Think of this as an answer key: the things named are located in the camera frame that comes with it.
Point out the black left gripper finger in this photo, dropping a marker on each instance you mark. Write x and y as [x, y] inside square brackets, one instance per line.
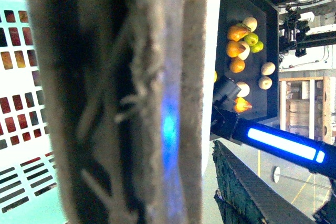
[243, 197]

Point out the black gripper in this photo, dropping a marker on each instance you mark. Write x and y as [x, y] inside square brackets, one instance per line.
[224, 94]

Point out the brown basket handle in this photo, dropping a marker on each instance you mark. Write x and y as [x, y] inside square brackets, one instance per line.
[124, 86]

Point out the light blue plastic basket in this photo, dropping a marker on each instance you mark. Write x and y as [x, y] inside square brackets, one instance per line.
[29, 186]

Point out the black robot arm blue light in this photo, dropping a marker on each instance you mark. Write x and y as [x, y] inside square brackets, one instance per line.
[316, 156]

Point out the green apple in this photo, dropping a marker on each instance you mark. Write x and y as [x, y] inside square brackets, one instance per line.
[251, 39]

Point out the orange pear fruit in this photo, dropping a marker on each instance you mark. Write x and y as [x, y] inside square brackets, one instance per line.
[236, 33]

